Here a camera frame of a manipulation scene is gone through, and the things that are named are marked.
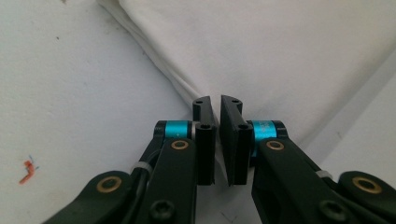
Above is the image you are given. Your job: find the white cartoon print tank top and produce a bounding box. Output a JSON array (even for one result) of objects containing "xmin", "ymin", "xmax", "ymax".
[{"xmin": 97, "ymin": 0, "xmax": 396, "ymax": 150}]

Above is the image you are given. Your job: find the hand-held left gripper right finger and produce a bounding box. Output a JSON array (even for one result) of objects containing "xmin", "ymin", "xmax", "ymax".
[{"xmin": 219, "ymin": 94, "xmax": 353, "ymax": 224}]

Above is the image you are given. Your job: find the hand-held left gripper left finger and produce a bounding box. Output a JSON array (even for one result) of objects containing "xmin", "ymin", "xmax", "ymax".
[{"xmin": 134, "ymin": 95, "xmax": 219, "ymax": 224}]

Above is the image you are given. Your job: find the white table mat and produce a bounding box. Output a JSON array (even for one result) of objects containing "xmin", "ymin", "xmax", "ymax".
[{"xmin": 0, "ymin": 0, "xmax": 396, "ymax": 224}]

